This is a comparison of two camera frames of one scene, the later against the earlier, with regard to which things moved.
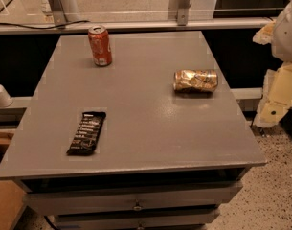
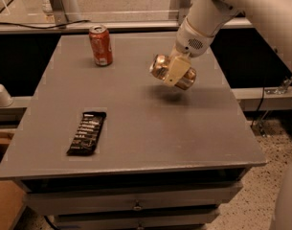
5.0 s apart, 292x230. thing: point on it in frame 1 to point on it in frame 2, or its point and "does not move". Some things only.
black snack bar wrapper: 84,141 does not move
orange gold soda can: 195,80 to 160,66
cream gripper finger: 280,93 to 190,43
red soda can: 100,44 does not move
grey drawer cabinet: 164,160 does not move
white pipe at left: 0,96 does not move
